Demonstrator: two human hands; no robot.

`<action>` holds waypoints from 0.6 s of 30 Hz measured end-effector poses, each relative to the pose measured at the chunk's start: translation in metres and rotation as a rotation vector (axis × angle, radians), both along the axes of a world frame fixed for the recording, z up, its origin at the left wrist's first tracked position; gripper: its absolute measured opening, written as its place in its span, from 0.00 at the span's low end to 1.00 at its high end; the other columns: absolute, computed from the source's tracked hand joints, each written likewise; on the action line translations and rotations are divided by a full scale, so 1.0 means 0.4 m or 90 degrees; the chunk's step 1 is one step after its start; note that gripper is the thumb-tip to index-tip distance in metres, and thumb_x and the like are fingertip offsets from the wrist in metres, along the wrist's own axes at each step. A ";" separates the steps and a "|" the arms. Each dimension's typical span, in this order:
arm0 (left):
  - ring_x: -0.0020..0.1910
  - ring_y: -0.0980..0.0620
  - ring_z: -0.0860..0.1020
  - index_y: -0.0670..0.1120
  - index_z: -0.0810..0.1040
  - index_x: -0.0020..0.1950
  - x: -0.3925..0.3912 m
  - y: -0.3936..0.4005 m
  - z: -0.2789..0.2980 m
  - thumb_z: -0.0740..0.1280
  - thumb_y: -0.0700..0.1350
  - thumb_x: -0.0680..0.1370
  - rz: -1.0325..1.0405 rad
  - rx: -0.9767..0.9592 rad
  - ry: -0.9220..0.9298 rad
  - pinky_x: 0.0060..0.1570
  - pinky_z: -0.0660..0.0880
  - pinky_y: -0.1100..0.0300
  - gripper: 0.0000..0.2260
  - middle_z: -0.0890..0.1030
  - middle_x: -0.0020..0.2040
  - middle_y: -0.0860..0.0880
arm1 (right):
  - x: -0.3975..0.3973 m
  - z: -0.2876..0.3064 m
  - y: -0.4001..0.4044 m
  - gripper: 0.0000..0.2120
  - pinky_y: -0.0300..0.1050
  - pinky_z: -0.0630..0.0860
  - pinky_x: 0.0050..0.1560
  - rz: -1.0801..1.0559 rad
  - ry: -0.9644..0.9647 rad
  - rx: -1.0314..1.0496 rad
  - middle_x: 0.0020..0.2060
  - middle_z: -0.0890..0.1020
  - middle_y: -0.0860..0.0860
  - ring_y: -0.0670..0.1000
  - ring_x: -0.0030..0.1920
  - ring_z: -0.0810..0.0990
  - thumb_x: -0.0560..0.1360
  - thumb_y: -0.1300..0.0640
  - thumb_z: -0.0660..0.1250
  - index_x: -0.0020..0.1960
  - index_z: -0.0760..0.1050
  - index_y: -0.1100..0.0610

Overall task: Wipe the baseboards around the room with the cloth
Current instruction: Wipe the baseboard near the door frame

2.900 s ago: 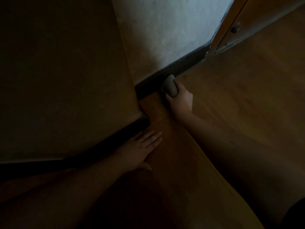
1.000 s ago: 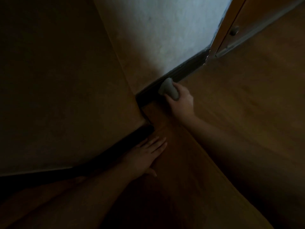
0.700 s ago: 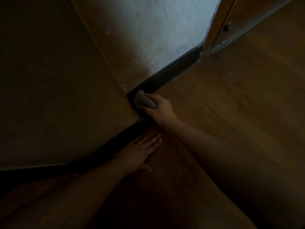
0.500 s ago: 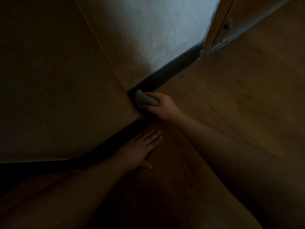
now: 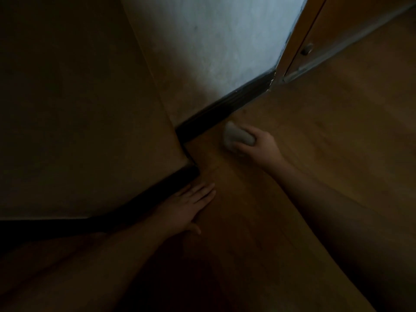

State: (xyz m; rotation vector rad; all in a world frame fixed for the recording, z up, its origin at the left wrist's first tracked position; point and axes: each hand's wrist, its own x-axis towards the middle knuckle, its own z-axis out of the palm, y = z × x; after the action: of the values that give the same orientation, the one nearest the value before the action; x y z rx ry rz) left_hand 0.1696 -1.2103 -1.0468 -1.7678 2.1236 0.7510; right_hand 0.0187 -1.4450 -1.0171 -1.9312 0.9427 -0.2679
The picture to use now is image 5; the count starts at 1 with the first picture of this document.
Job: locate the person's left hand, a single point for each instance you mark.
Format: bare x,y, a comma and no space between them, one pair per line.
182,211

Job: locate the person's right hand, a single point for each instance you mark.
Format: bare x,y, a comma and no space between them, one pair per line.
265,152

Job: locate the grey cleaning cloth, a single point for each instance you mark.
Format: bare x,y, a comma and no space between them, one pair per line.
237,134

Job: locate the person's right forearm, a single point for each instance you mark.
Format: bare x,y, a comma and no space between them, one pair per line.
341,224

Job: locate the person's left forearm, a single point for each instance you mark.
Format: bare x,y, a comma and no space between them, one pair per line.
81,272

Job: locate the round metal door stop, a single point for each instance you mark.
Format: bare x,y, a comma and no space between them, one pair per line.
307,49

